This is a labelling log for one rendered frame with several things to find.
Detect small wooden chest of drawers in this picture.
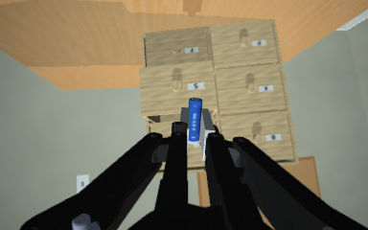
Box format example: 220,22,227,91
141,19,299,173

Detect light wooden drawer front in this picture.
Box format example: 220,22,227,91
145,30,208,67
210,22,278,70
150,125,205,170
215,66,286,117
219,114,294,160
139,60,218,123

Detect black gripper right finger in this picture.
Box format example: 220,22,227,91
199,108,368,230

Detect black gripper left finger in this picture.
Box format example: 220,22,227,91
20,107,189,230

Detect blue aa battery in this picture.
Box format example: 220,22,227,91
188,98,202,144

